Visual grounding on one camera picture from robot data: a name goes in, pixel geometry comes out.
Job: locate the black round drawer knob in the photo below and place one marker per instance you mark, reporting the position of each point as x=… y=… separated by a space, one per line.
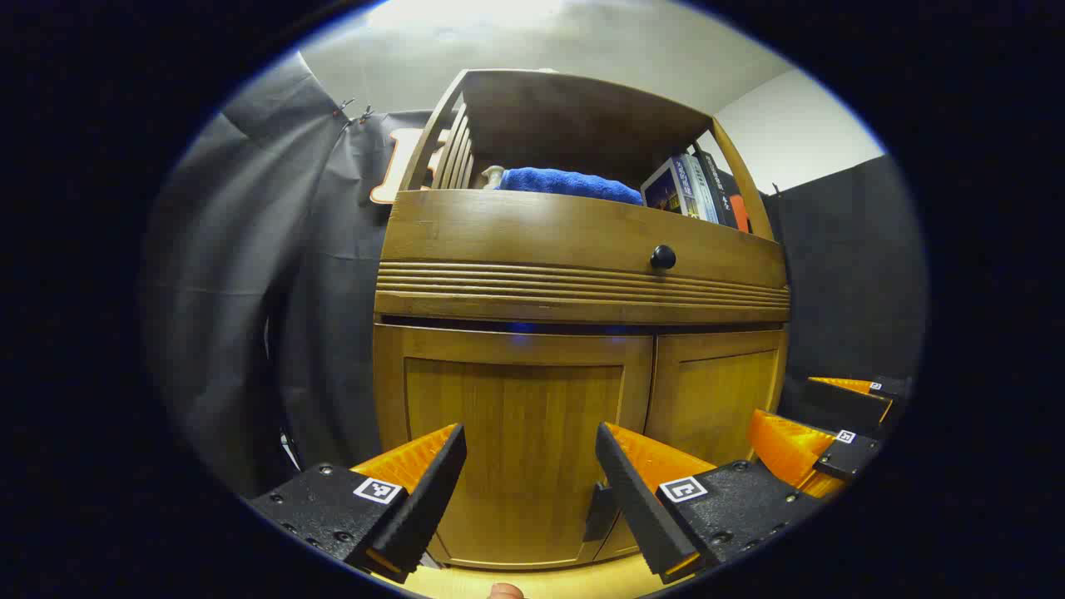
x=663 y=256

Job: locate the wooden shoe cabinet door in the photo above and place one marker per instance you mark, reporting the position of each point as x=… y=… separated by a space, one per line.
x=516 y=416
x=715 y=391

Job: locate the small beige object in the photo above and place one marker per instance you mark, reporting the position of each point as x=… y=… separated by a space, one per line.
x=492 y=176

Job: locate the wooden double-door shoe cabinet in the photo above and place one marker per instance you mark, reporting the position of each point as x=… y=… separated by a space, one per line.
x=532 y=241

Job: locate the blue towel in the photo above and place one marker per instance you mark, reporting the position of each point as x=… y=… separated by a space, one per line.
x=566 y=183

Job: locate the blue cover book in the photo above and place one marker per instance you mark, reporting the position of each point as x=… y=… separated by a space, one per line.
x=663 y=193

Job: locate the small metal clip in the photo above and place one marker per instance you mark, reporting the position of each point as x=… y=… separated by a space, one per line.
x=364 y=113
x=344 y=106

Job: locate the grey spine book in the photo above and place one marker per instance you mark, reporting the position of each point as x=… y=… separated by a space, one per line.
x=700 y=190

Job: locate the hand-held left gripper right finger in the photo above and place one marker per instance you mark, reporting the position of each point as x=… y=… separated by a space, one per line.
x=636 y=499

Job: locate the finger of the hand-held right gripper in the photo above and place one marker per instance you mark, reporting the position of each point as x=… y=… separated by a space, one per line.
x=786 y=445
x=844 y=401

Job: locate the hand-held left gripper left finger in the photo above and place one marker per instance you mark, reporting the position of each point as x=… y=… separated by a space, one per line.
x=420 y=507

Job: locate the black spine book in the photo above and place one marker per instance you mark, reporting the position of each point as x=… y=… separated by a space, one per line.
x=717 y=187

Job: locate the black backdrop cloth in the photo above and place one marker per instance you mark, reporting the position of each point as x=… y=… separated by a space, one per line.
x=241 y=274

